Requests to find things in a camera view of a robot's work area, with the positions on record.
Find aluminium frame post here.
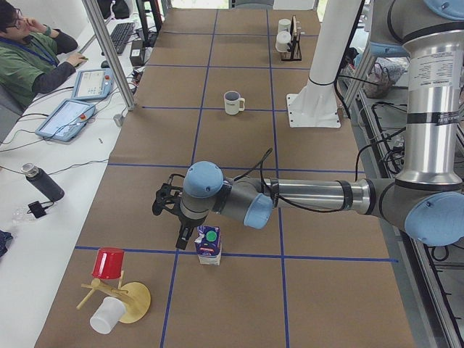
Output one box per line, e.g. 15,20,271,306
82,0,135,111

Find lower teach pendant tablet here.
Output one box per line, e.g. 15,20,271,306
35,99,96,142

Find black power adapter box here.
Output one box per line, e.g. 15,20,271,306
130,39,146,67

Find teach pendant tablet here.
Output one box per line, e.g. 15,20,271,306
35,99,96,142
71,68,113,101

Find seated person green shirt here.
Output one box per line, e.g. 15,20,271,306
1,1,87,109

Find black keyboard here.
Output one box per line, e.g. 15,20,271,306
110,22,135,55

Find blue white milk carton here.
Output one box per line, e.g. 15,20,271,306
194,225,222,266

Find black binder clip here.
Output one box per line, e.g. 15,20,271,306
28,201,54,219

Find wooden cup tree stand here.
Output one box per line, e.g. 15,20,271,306
76,271,152,324

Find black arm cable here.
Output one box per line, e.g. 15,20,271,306
231,146,399,213

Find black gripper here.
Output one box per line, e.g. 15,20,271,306
152,174,206,249

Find red plastic cup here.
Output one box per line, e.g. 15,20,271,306
92,247,125,279

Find upper teach pendant tablet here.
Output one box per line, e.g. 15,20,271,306
71,68,113,101

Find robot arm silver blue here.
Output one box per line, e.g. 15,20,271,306
152,1,463,249

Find white cup on rack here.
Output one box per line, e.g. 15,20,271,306
275,30,291,53
277,18,291,33

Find wicker bag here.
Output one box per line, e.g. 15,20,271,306
363,62,393,99

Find white ribbed mug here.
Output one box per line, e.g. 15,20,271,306
223,91,245,115

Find black wire cup rack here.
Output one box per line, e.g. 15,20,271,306
279,15,302,62

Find black water bottle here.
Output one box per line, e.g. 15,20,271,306
21,163,65,202

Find white plastic cup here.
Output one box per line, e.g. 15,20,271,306
89,297,126,334

